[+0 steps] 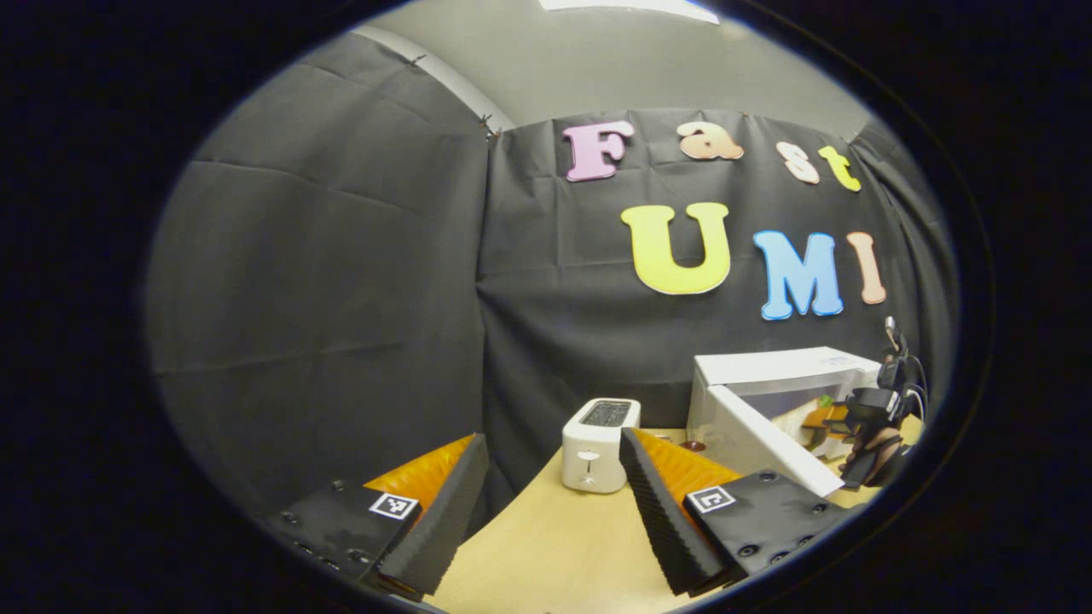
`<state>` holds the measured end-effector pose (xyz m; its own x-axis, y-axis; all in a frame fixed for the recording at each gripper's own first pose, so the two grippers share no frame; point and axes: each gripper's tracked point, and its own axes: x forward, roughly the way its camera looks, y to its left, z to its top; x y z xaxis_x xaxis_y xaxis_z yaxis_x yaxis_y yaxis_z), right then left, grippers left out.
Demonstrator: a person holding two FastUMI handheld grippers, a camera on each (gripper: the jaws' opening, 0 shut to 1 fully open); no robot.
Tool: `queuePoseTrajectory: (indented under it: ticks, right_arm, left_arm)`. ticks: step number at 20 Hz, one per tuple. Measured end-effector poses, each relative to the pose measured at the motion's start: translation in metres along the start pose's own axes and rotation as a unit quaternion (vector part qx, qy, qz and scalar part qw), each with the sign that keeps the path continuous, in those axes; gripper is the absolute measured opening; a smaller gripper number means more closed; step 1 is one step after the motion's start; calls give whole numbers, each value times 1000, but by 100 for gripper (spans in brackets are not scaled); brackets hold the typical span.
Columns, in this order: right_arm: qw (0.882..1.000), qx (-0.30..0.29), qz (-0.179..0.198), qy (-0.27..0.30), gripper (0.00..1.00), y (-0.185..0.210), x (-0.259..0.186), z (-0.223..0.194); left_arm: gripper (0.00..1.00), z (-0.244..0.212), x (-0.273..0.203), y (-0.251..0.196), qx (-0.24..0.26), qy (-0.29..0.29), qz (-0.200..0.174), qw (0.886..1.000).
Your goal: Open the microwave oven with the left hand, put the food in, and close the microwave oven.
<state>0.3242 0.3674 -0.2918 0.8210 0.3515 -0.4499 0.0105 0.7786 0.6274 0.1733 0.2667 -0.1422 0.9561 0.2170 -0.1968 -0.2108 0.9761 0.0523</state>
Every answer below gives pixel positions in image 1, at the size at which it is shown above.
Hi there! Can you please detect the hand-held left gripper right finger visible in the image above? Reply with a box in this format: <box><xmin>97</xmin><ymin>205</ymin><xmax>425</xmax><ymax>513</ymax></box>
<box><xmin>619</xmin><ymin>428</ymin><xmax>854</xmax><ymax>598</ymax></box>

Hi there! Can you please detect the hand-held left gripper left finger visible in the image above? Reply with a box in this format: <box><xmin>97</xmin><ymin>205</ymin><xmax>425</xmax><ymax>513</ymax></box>
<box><xmin>264</xmin><ymin>433</ymin><xmax>490</xmax><ymax>596</ymax></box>

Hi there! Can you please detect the white microwave oven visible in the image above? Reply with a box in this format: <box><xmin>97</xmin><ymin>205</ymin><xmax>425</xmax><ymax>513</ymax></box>
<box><xmin>686</xmin><ymin>345</ymin><xmax>884</xmax><ymax>498</ymax></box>

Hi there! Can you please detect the white toaster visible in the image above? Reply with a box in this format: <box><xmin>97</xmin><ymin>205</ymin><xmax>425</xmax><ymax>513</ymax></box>
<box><xmin>561</xmin><ymin>397</ymin><xmax>642</xmax><ymax>495</ymax></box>

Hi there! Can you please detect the black backdrop cloth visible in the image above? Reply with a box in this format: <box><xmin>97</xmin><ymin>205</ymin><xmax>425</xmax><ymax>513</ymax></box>
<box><xmin>145</xmin><ymin>30</ymin><xmax>956</xmax><ymax>530</ymax></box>

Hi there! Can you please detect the large ceiling light panel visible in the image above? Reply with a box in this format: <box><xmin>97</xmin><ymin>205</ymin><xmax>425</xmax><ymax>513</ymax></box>
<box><xmin>539</xmin><ymin>0</ymin><xmax>722</xmax><ymax>25</ymax></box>

